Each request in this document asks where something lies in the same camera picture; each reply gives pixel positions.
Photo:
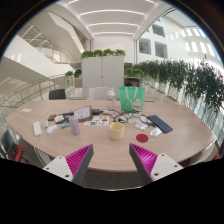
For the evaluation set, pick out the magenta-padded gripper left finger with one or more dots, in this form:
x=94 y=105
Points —
x=78 y=160

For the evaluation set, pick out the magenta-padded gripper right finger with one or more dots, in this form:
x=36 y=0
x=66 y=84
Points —
x=146 y=160

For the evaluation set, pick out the purple drink bottle black cap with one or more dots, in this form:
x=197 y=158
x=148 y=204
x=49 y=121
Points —
x=74 y=124

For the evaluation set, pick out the clear plastic water bottle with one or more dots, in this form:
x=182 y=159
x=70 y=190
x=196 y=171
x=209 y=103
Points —
x=111 y=100

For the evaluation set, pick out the flat round red coaster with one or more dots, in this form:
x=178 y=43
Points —
x=142 y=138

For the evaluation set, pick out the white plastic packet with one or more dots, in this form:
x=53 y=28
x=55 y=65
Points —
x=155 y=132
x=141 y=126

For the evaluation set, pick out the small blue marker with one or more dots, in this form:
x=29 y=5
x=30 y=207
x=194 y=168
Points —
x=65 y=126

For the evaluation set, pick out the white computer mouse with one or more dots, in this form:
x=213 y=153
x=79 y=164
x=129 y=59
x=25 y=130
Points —
x=51 y=129

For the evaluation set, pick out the cream yellow mug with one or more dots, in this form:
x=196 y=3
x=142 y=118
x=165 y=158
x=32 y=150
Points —
x=117 y=131

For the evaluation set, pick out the colourful sticker sheet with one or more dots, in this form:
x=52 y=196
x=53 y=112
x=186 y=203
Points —
x=97 y=121

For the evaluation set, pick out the small white box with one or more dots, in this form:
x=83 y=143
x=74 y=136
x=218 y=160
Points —
x=59 y=118

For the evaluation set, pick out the black tablet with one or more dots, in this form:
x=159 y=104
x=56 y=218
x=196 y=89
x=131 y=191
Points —
x=66 y=115

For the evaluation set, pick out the standing picture card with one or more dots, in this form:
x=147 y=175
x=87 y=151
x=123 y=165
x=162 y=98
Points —
x=83 y=113

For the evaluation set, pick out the small white oval device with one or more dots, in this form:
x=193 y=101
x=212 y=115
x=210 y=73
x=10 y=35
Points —
x=45 y=124

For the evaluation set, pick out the black and orange case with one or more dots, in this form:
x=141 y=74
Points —
x=51 y=117

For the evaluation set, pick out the black charger block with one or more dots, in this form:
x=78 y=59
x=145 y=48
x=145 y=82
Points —
x=97 y=111

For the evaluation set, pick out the green tote bag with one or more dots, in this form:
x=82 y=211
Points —
x=132 y=98

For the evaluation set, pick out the red and black chair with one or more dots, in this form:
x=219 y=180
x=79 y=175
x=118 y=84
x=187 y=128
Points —
x=12 y=148

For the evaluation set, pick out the black office chair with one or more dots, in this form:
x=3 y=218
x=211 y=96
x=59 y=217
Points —
x=57 y=94

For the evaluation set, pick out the white chair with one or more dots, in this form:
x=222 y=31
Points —
x=98 y=93

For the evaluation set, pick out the small white paper slip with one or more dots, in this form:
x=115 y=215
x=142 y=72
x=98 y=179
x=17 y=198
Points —
x=26 y=110

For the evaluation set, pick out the glass railing wooden handrail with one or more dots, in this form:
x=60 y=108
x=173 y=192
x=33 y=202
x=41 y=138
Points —
x=30 y=88

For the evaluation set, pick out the small potted green plant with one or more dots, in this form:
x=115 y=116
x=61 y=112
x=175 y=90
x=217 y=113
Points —
x=69 y=73
x=77 y=72

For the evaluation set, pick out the low green planter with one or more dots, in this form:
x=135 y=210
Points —
x=133 y=72

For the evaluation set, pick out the tall green hedge plants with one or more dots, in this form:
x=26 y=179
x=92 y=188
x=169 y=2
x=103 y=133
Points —
x=180 y=76

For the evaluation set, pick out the white cabinet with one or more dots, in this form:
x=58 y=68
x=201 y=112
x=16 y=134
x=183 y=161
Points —
x=103 y=71

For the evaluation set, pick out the green plants on cabinet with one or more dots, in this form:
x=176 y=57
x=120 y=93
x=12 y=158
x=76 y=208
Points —
x=100 y=52

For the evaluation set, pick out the ceiling light strips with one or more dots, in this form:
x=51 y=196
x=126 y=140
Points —
x=111 y=13

